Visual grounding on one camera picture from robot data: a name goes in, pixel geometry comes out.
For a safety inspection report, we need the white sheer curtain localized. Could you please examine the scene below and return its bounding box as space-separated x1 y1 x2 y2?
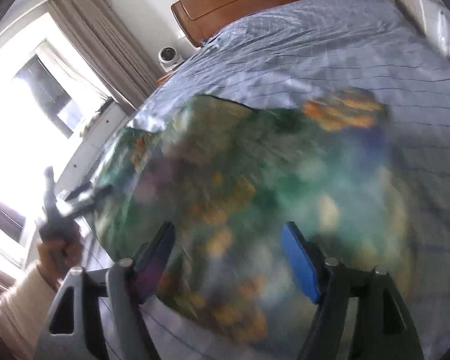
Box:
34 39 115 102

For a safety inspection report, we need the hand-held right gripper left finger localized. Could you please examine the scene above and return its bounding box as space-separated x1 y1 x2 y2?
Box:
37 220 177 360

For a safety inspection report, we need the grey shelf unit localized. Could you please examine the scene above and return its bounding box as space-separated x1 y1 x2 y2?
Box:
392 0 447 34

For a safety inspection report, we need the beige curtain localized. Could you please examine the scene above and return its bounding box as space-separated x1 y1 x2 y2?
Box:
47 0 164 115

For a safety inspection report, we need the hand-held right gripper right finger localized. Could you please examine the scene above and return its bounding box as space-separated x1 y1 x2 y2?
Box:
280 221 424 360

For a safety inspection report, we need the wooden headboard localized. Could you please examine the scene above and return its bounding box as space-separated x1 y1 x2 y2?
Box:
170 0 383 47

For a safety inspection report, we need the bed with blue checked duvet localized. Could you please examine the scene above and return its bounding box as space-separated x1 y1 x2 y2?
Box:
75 0 450 360

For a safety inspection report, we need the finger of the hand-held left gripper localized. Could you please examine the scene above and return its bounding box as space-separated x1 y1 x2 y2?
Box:
58 183 112 217
44 166 58 215

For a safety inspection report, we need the white window seat cabinet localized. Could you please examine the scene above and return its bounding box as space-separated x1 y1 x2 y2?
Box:
56 101 137 203

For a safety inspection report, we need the person's left forearm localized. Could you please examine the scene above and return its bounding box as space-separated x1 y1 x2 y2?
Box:
0 262 61 360

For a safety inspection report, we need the white desk fan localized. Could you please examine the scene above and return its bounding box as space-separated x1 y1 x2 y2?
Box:
157 46 184 71

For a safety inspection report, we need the green printed jacket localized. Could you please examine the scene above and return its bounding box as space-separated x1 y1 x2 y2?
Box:
92 87 413 344

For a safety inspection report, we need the window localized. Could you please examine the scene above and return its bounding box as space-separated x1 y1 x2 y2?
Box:
0 11 115 271

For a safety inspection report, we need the person's left hand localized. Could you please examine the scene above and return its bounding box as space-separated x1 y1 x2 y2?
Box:
37 237 85 292

